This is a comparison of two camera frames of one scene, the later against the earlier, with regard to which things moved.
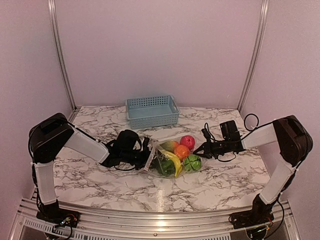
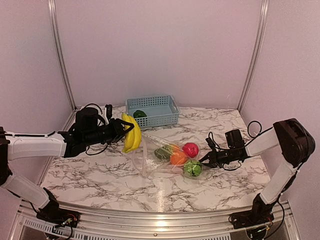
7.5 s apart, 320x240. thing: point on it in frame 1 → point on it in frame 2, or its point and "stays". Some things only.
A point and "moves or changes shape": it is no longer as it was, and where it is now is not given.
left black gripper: (146, 157) → (117, 129)
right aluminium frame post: (265, 8) stays
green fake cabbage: (164, 166) → (138, 113)
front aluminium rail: (98, 225) stays
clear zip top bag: (174, 157) moves or changes shape
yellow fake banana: (175, 159) → (133, 137)
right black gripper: (206, 147) → (212, 155)
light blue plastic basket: (152, 112) stays
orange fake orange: (182, 152) → (179, 159)
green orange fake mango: (170, 145) moves or changes shape
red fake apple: (188, 141) → (190, 149)
